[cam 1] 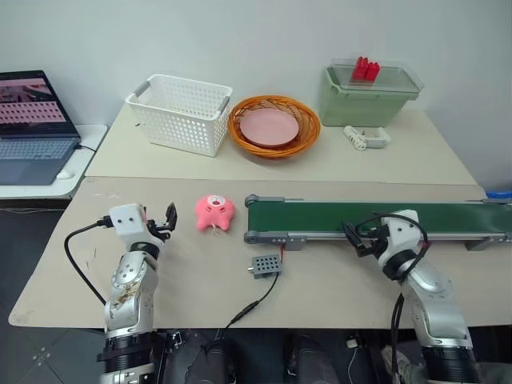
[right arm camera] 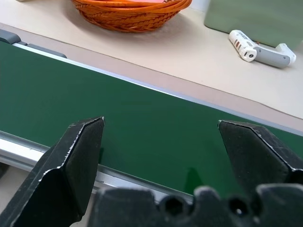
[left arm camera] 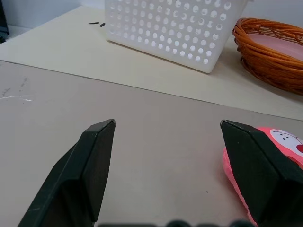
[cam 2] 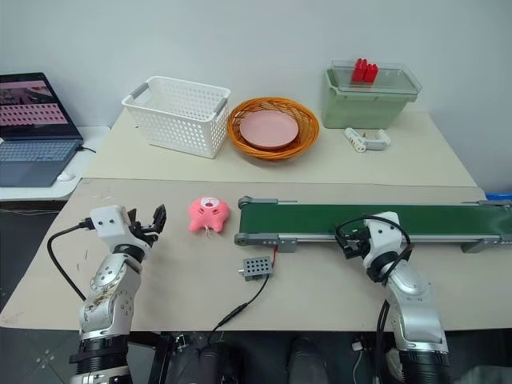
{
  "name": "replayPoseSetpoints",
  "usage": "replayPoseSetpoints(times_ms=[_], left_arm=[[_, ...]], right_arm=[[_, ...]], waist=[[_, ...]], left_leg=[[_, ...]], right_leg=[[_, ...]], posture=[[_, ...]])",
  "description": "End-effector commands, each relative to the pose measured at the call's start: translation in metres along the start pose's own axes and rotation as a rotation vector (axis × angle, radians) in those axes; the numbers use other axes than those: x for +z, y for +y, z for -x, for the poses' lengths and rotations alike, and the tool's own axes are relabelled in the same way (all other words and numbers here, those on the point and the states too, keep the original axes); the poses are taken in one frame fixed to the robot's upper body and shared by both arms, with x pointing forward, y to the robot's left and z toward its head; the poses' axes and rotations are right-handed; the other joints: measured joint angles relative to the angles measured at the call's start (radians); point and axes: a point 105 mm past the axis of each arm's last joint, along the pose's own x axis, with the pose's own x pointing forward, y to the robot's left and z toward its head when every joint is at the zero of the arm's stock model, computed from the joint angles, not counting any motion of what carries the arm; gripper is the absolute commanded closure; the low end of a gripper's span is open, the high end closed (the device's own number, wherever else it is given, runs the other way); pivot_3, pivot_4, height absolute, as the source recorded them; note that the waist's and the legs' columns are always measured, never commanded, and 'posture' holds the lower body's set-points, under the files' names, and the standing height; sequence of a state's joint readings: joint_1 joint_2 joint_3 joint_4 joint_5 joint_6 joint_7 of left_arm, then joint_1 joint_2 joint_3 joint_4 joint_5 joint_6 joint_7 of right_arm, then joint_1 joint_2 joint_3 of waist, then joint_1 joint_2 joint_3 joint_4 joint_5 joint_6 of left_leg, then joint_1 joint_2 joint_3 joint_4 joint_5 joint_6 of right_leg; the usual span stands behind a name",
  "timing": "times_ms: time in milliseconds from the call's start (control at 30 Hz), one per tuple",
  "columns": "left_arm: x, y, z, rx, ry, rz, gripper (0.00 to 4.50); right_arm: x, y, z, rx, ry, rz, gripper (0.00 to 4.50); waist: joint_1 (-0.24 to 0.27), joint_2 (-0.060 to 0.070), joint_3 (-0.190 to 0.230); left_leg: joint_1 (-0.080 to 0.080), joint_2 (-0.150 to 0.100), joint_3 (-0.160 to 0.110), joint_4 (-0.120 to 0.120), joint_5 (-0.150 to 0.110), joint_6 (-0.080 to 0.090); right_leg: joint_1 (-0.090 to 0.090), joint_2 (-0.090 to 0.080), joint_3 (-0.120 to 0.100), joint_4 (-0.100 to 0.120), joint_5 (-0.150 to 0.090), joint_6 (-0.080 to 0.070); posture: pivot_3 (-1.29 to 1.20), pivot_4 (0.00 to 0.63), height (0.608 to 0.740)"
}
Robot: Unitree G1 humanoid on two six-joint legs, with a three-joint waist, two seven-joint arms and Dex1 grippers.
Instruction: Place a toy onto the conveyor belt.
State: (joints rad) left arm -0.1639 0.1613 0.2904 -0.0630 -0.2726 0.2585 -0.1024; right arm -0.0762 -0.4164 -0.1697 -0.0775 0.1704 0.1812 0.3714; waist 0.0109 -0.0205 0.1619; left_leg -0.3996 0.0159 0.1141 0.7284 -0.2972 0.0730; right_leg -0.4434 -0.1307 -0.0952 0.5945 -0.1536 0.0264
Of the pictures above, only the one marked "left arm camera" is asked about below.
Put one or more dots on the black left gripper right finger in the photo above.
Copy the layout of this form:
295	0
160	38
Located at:
255	175

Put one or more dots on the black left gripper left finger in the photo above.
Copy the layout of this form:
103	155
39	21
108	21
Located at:
78	179

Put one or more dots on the pink plush toy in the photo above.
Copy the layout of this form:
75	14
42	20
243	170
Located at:
287	142

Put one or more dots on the brown wicker basket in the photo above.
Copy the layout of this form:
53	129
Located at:
272	59

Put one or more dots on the pink plate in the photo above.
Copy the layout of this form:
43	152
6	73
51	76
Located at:
277	43

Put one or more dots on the white perforated plastic basket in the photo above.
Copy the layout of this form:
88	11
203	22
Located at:
165	30

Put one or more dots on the black object at edge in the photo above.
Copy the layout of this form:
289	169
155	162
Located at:
3	16

